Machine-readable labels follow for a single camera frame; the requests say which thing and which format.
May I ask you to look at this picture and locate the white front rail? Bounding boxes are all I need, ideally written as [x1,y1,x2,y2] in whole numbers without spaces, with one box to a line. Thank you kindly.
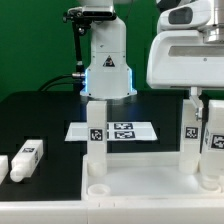
[0,199,224,224]

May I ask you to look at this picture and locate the black camera stand pole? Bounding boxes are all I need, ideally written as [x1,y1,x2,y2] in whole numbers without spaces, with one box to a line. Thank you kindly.
[72,22,85,89]

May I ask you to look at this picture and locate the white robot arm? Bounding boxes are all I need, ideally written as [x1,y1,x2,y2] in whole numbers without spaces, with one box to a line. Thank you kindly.
[69,0,224,118]

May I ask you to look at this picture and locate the black camera on stand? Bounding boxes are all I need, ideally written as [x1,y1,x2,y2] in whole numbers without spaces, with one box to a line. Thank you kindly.
[63,6,117,23]

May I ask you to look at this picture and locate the black cables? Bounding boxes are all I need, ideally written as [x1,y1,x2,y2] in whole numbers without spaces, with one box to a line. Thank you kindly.
[37,75,83,92]

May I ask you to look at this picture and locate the white desk top tray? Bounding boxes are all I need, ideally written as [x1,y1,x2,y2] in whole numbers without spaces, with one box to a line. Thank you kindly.
[81,152,224,200]

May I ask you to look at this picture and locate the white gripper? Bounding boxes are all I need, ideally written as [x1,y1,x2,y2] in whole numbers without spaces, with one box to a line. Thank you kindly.
[147,0,224,120]

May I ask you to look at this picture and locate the white flat base plate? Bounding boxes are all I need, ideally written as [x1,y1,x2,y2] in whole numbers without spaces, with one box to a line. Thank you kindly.
[65,122,157,142]

